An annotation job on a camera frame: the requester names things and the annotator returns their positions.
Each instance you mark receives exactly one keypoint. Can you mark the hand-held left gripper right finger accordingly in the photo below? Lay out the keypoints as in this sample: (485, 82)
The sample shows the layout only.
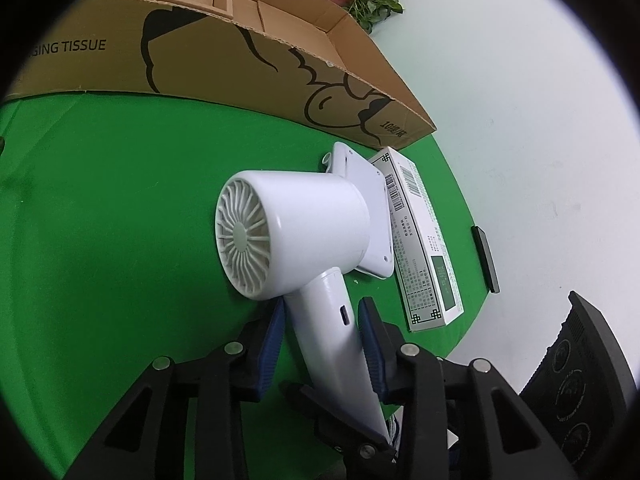
(372, 350)

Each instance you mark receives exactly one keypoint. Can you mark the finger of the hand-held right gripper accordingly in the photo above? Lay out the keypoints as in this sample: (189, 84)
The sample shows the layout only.
(340, 430)

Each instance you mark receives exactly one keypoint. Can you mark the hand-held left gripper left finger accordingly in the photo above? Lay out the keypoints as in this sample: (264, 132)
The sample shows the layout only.
(267, 355)

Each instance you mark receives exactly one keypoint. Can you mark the white hand-held fan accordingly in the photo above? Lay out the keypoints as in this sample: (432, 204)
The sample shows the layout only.
(300, 220)

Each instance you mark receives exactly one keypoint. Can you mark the large cardboard box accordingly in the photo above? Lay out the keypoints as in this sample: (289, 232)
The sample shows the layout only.
(200, 60)

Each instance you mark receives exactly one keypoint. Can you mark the white printed carton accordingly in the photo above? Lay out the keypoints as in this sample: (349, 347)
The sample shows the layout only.
(425, 270)

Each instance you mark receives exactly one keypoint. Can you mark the white flat plastic device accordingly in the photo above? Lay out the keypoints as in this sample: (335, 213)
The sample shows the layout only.
(375, 210)

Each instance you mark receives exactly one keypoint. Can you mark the black phone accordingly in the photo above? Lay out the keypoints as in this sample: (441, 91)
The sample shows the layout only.
(486, 260)

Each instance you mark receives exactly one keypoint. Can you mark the black embossed plastic object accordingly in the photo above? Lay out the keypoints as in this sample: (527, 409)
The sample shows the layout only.
(575, 385)

